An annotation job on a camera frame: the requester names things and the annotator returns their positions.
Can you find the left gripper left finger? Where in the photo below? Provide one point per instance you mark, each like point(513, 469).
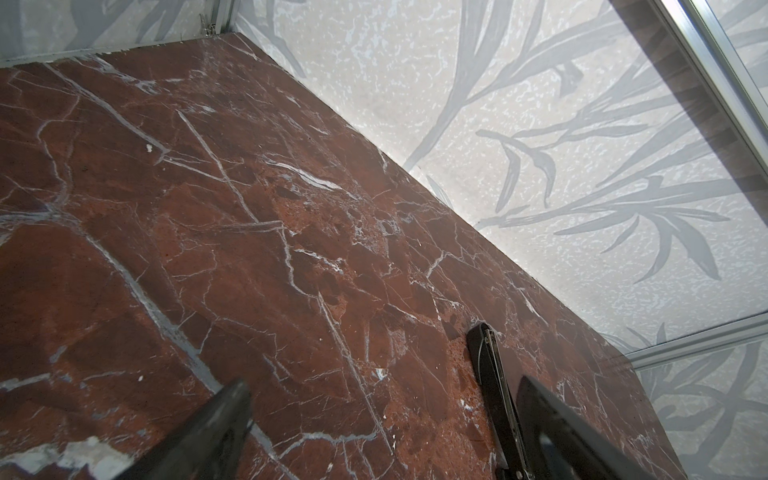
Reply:
point(208, 445)

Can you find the black stapler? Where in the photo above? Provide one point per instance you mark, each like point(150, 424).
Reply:
point(489, 373)

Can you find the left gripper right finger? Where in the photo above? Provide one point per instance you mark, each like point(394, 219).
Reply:
point(559, 444)

